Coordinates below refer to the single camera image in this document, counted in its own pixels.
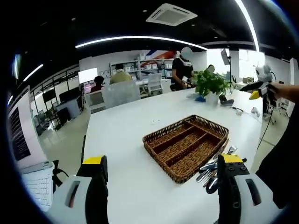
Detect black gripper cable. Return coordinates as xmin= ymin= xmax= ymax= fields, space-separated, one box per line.
xmin=256 ymin=102 xmax=275 ymax=151

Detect ceiling light strip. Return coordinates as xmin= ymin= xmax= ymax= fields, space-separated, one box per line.
xmin=23 ymin=64 xmax=44 ymax=82
xmin=235 ymin=0 xmax=260 ymax=53
xmin=75 ymin=35 xmax=208 ymax=51

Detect bright white monitor screen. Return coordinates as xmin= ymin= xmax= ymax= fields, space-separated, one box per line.
xmin=78 ymin=67 xmax=98 ymax=84

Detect black grey headset device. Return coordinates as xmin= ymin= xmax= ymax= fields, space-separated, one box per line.
xmin=219 ymin=94 xmax=235 ymax=107

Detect white office chair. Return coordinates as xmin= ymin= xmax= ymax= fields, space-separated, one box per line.
xmin=84 ymin=90 xmax=106 ymax=114
xmin=147 ymin=73 xmax=164 ymax=96

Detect white laptop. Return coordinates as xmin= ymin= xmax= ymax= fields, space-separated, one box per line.
xmin=6 ymin=85 xmax=55 ymax=209

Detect black desk monitors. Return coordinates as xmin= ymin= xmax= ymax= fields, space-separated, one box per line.
xmin=59 ymin=86 xmax=82 ymax=103

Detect potted green plant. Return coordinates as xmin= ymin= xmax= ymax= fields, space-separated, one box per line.
xmin=193 ymin=68 xmax=235 ymax=105

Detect black television on stand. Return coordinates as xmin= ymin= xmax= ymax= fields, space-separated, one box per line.
xmin=43 ymin=90 xmax=56 ymax=103

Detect ceiling air conditioner vent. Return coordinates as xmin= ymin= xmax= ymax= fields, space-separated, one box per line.
xmin=146 ymin=3 xmax=198 ymax=27

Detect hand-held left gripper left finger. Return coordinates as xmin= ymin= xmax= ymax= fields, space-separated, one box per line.
xmin=48 ymin=154 xmax=109 ymax=224

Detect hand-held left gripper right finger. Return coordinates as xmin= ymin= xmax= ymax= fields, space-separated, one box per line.
xmin=216 ymin=153 xmax=282 ymax=224

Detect brown wicker utensil storage tray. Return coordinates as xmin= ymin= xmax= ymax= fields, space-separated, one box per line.
xmin=142 ymin=114 xmax=230 ymax=184

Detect person's black shirt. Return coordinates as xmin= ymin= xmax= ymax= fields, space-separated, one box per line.
xmin=256 ymin=102 xmax=299 ymax=210

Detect pile of steel utensils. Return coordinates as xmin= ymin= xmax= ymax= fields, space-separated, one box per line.
xmin=196 ymin=144 xmax=248 ymax=195

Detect white storage shelving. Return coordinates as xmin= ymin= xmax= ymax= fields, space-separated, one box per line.
xmin=109 ymin=53 xmax=175 ymax=80

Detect grey mesh office chair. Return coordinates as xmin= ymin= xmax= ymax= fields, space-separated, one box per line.
xmin=101 ymin=80 xmax=141 ymax=110

